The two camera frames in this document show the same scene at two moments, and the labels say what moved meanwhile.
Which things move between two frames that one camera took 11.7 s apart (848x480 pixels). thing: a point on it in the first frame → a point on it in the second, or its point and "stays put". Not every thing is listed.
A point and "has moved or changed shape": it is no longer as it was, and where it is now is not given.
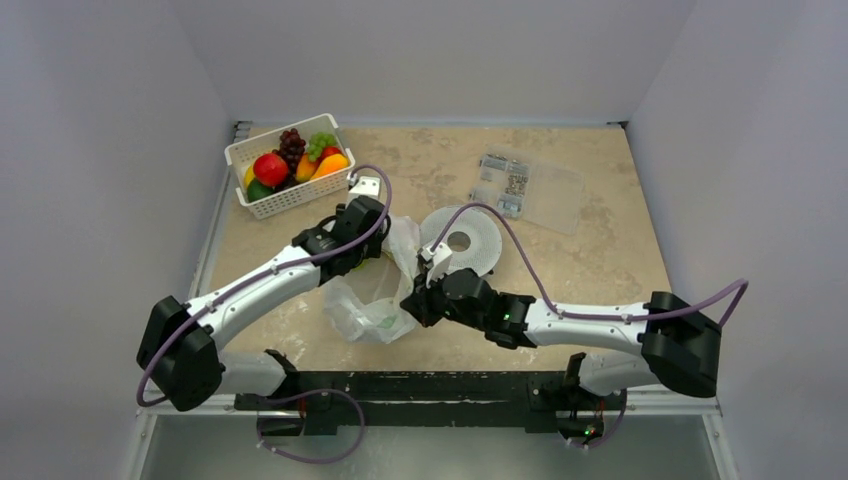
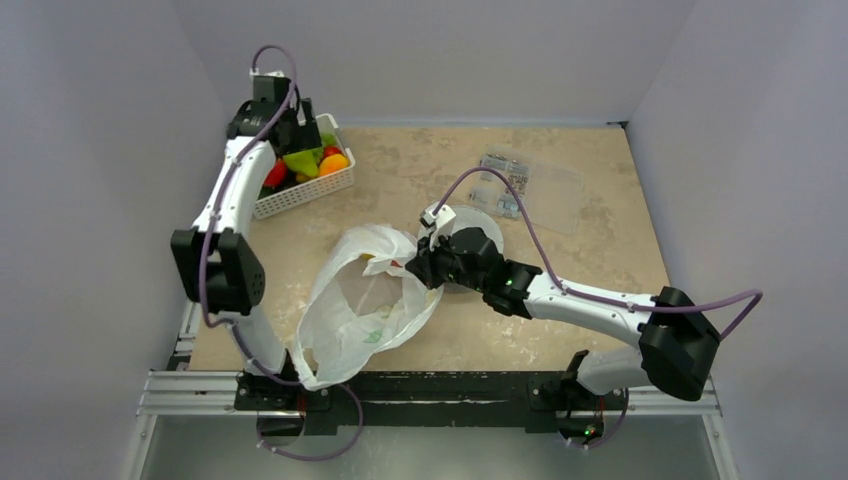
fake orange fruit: [330, 164] stays put
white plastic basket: [242, 155] stays put
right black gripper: [419, 301] → [428, 263]
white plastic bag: [386, 320] has moved or changed shape
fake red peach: [328, 151] stays put
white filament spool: [485, 237] stays put
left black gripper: [372, 250] → [306, 137]
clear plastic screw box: [546, 196] stays put
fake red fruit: [270, 169] stays put
